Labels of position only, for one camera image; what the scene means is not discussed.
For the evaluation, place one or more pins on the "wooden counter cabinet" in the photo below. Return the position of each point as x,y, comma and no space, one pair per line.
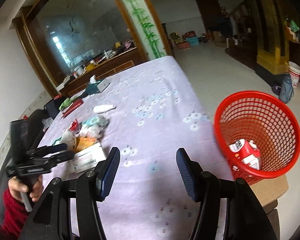
107,68

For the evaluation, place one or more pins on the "red white carton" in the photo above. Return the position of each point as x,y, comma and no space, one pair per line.
247,152

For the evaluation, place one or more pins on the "left hand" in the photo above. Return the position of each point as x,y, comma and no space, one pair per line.
16,187

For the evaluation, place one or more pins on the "crumpled white paper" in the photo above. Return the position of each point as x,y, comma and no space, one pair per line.
93,131

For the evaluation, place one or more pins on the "red flat packet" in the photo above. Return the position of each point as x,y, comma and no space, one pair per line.
72,107

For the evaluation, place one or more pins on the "white plastic bucket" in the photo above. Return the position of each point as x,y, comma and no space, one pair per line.
294,71

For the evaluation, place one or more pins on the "green cloth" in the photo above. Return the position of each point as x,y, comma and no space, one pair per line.
66,103

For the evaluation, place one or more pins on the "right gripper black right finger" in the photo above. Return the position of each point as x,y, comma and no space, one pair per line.
245,217

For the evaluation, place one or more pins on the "orange medicine box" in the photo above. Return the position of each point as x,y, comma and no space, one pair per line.
82,143

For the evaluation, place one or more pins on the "teal medicine box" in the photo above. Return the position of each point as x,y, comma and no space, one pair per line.
98,120

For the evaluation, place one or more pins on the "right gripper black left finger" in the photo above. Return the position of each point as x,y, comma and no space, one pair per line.
65,202

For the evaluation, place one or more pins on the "blue thermos jug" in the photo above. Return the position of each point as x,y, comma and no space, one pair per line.
287,90

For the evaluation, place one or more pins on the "red plastic mesh basket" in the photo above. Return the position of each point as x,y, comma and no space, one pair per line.
257,116

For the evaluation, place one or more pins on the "white blue medicine box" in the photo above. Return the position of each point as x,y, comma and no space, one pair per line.
87,159

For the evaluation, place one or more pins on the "teal tissue box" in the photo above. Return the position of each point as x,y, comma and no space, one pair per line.
96,86

